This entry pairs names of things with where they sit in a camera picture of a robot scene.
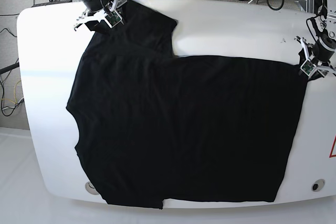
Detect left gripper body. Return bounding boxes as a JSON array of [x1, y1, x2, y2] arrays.
[[312, 37, 335, 61]]

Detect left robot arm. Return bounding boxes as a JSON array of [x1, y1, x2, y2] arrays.
[[295, 0, 335, 81]]

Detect black T-shirt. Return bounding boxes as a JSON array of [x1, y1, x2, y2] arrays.
[[66, 0, 307, 209]]

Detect left table cable grommet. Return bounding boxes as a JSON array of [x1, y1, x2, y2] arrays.
[[85, 182, 99, 195]]

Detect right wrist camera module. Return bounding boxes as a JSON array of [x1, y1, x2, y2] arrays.
[[106, 10, 123, 28]]

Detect red triangle warning sticker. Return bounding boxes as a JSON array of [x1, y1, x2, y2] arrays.
[[329, 137, 336, 158]]

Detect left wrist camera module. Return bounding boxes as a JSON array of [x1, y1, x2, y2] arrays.
[[300, 59, 316, 76]]

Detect yellow cable on floor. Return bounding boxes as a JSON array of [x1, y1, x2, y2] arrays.
[[0, 79, 25, 109]]

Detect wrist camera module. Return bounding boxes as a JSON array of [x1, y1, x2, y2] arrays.
[[106, 10, 123, 28], [300, 59, 316, 76]]

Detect table cable grommet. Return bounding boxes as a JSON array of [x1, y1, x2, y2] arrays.
[[85, 182, 99, 195], [311, 179, 325, 192]]

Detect right table cable grommet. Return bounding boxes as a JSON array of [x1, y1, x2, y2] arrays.
[[311, 179, 325, 192]]

